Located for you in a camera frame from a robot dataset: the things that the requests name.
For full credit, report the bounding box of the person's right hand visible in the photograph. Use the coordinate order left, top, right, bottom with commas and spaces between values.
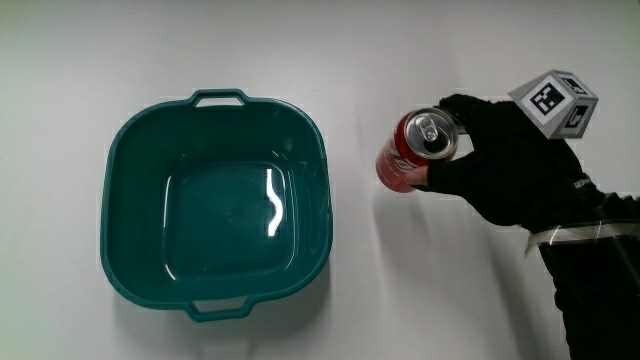
404, 69, 607, 232

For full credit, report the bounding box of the red cola can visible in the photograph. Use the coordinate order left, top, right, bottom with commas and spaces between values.
375, 107, 459, 194

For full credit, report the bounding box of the person's right forearm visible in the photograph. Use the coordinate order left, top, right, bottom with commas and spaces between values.
523, 192, 640, 360

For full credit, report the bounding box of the white desk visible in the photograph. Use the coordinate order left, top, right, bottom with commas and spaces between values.
0, 0, 640, 360

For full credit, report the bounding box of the green plastic basin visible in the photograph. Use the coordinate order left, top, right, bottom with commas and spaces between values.
99, 88, 334, 323

